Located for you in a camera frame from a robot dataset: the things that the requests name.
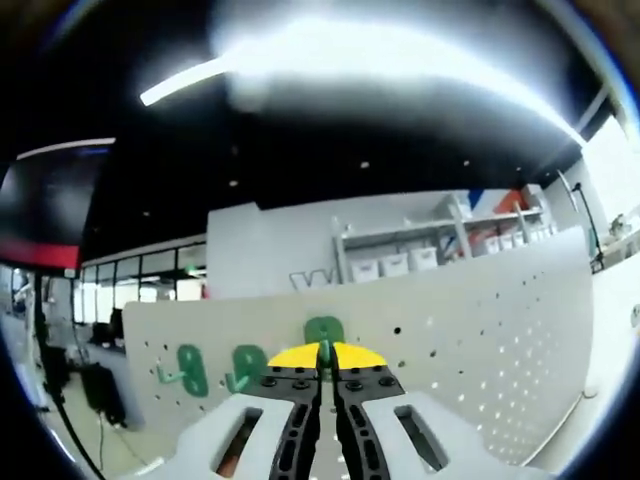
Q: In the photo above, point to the black computer monitor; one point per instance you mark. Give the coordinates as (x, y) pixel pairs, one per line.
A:
(117, 325)

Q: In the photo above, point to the row of white storage bins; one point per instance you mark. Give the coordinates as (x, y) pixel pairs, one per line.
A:
(395, 264)

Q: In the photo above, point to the black office chair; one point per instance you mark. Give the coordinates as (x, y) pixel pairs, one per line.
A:
(102, 395)

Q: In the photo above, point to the black tripod stand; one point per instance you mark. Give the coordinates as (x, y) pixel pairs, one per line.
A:
(590, 230)

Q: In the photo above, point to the white perforated pegboard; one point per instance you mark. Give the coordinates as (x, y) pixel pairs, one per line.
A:
(475, 350)

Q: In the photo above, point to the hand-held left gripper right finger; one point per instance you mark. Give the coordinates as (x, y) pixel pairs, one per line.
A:
(370, 385)

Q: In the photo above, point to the grey metal shelving unit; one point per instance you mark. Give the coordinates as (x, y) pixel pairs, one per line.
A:
(350, 240)

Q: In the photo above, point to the large dark hanging screen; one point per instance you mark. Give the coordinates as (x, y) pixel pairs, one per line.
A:
(45, 200)

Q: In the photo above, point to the black pole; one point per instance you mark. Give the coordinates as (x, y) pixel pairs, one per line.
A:
(65, 415)

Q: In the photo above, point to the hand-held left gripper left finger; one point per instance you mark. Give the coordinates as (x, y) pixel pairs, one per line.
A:
(280, 385)

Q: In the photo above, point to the curved ceiling light strip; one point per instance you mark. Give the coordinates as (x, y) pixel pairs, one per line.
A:
(175, 85)

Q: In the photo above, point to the green oval mounting plate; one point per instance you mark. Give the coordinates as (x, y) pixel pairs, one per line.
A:
(312, 330)
(252, 362)
(194, 370)

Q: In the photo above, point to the green hook assembly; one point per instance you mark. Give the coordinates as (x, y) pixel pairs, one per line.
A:
(237, 382)
(324, 352)
(167, 377)

